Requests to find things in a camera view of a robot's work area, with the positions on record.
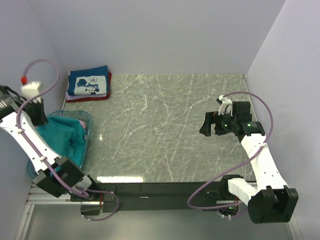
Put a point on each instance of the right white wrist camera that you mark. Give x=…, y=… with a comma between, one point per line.
x=225, y=105

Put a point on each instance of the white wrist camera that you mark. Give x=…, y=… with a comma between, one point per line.
x=30, y=89
x=225, y=105

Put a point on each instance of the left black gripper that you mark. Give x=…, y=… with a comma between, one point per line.
x=41, y=118

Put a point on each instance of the aluminium rail frame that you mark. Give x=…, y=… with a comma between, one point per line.
x=37, y=196

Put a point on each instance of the clear blue plastic bin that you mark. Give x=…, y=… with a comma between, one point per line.
x=79, y=115

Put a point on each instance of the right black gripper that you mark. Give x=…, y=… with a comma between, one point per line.
x=211, y=118

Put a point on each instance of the folded red t-shirt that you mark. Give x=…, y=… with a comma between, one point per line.
x=89, y=88

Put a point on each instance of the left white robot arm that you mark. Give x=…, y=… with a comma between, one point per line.
x=55, y=174

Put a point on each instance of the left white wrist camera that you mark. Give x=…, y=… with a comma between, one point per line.
x=30, y=89

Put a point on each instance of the teal t-shirt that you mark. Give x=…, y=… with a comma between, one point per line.
x=65, y=136

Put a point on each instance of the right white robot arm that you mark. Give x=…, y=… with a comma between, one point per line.
x=272, y=200

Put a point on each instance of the folded blue printed t-shirt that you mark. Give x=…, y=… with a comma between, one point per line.
x=102, y=70

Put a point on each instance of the pink t-shirt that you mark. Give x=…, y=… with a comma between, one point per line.
x=83, y=124

